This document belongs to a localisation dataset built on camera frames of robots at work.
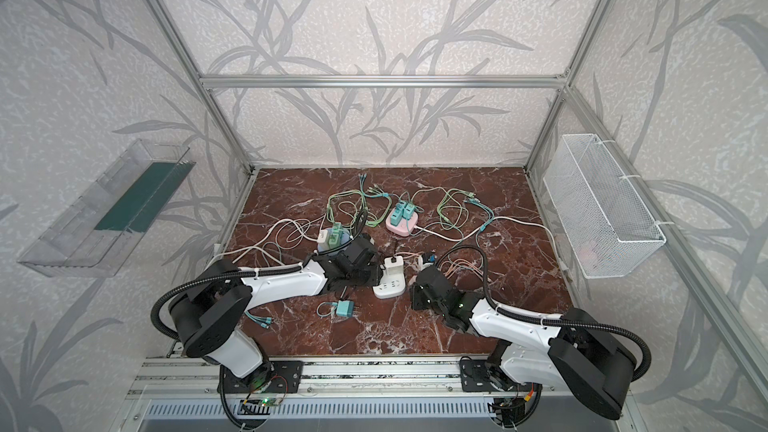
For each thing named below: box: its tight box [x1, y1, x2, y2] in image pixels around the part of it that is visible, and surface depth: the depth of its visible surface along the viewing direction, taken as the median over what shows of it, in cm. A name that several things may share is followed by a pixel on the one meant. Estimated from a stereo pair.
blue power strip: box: [317, 227, 351, 253], surface depth 93 cm
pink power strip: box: [385, 207, 419, 237], surface depth 103 cm
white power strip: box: [373, 256, 406, 299], surface depth 88 cm
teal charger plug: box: [336, 300, 354, 317], surface depth 84 cm
